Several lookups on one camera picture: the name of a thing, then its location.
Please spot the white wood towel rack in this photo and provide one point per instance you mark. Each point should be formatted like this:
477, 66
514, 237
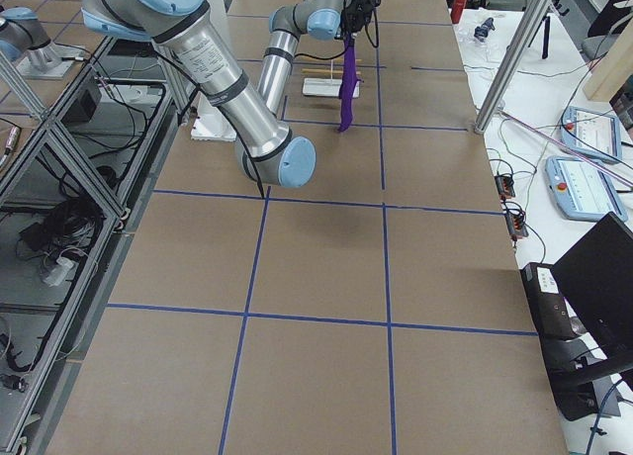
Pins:
323, 80

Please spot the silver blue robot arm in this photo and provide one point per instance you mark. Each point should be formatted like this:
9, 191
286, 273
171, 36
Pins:
267, 150

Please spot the black power strip left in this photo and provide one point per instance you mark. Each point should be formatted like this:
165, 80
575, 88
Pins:
505, 186

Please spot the black monitor on stand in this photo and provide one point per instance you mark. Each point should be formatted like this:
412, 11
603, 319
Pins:
595, 278

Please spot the purple microfiber towel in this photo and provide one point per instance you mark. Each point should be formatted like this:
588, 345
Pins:
349, 81

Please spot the red cylinder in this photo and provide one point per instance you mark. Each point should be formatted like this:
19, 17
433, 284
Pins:
457, 9

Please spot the black box with label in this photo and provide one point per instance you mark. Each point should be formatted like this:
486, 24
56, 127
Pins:
547, 305

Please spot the grey aluminium frame post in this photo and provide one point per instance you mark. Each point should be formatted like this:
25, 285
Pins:
525, 31

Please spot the black power strip right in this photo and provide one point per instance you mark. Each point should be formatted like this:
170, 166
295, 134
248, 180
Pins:
515, 222

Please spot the folded dark blue umbrella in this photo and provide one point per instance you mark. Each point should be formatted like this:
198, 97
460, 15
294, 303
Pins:
482, 31

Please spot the black power strip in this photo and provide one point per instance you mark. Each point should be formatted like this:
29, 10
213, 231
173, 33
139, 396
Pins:
505, 186
515, 222

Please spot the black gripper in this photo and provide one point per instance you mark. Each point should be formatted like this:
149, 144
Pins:
354, 16

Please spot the blue teach pendant near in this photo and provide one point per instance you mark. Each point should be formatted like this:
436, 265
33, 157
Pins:
581, 191

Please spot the blue teach pendant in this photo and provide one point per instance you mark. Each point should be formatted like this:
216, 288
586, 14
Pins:
581, 191
593, 134

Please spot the blue teach pendant far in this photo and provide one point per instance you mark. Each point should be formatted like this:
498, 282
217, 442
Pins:
593, 134

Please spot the grey robot arm background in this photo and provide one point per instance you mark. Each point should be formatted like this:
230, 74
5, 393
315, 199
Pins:
24, 41

